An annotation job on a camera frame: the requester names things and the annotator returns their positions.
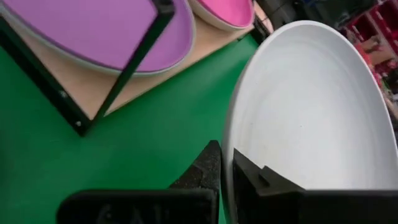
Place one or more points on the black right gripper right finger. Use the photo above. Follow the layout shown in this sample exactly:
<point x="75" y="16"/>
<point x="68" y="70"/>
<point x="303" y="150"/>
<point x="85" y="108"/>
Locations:
<point x="295" y="208"/>

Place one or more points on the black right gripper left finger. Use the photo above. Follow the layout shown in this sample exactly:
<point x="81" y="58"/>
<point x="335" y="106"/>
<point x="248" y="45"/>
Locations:
<point x="155" y="205"/>

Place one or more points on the light blue plate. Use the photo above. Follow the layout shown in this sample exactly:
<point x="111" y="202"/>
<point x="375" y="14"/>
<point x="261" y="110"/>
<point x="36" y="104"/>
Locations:
<point x="311" y="109"/>

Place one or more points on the purple plate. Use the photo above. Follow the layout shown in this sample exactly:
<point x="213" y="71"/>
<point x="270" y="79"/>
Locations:
<point x="77" y="31"/>

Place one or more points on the beige plate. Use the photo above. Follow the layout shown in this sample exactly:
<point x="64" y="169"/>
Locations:
<point x="200" y="12"/>

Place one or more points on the magenta plate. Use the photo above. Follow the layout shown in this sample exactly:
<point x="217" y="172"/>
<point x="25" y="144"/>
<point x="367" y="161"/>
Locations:
<point x="230" y="11"/>

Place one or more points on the red storage bin shelf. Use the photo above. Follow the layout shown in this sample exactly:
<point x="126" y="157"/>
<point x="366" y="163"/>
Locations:
<point x="385" y="18"/>

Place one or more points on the green table mat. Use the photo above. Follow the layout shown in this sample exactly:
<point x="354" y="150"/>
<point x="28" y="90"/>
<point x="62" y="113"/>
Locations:
<point x="140" y="140"/>

